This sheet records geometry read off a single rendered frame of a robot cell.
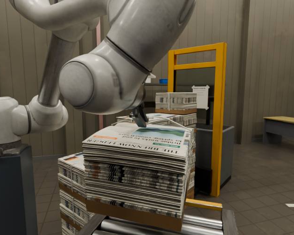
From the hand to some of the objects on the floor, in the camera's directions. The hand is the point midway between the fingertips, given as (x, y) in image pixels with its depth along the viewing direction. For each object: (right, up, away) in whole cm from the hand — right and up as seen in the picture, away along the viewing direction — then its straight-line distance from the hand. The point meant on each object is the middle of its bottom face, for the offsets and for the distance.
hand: (150, 96), depth 70 cm
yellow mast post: (+34, -100, +226) cm, 250 cm away
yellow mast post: (+85, -106, +185) cm, 229 cm away
